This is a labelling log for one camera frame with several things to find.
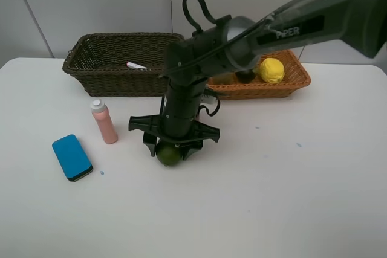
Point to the dark mangosteen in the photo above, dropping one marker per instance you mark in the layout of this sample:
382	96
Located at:
246	76

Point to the orange wicker basket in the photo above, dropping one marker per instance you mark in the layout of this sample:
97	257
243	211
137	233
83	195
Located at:
296	77

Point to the blue whiteboard eraser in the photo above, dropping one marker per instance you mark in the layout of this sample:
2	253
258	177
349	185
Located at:
72	157

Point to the green lime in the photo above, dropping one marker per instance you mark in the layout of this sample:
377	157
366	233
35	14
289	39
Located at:
168	155

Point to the yellow lemon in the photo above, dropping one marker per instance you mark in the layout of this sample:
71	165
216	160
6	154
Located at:
271	71

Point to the pink bottle white cap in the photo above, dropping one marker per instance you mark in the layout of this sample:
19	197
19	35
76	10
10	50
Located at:
102	117

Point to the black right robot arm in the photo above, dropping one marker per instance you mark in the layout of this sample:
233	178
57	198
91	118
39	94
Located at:
235	44

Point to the dark brown wicker basket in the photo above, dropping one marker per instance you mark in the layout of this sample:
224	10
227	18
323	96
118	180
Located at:
98	63

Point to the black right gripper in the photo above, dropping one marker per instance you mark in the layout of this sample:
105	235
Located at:
176	123

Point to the white marker pink caps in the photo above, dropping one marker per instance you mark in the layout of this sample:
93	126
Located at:
135	66

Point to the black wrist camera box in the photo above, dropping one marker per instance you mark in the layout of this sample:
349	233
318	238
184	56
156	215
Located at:
207	98

